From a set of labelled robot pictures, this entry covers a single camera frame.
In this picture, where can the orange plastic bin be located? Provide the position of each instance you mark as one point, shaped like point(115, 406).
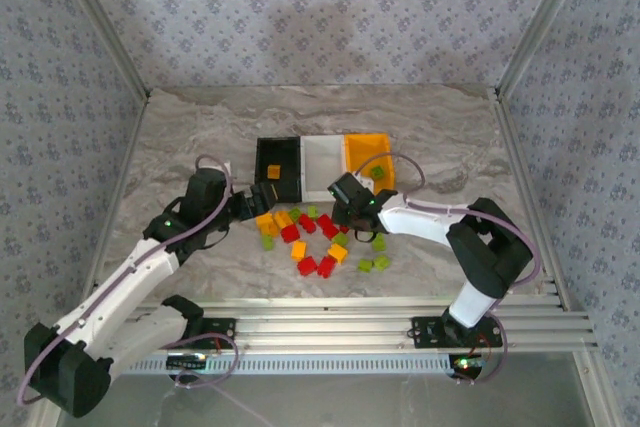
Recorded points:
point(365, 149)

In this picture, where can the green lego brick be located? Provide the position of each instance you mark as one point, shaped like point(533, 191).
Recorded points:
point(340, 239)
point(378, 172)
point(379, 243)
point(381, 262)
point(268, 242)
point(295, 214)
point(313, 211)
point(366, 265)

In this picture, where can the aluminium base frame rail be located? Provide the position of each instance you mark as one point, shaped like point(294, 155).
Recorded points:
point(325, 334)
point(325, 306)

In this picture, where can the aluminium frame post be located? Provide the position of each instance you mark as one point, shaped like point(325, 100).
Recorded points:
point(545, 17)

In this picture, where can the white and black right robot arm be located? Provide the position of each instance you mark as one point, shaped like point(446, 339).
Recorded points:
point(425, 227)

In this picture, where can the small electronics board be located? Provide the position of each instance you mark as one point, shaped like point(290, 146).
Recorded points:
point(187, 362)
point(467, 363)

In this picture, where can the aluminium side frame rail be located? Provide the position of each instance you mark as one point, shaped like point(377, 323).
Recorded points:
point(134, 147)
point(520, 172)

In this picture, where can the black plastic bin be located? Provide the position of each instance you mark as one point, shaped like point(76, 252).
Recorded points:
point(287, 157)

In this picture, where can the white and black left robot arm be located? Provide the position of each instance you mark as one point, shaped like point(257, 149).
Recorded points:
point(125, 269)

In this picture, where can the white plastic bin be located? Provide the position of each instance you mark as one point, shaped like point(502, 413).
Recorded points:
point(322, 167)

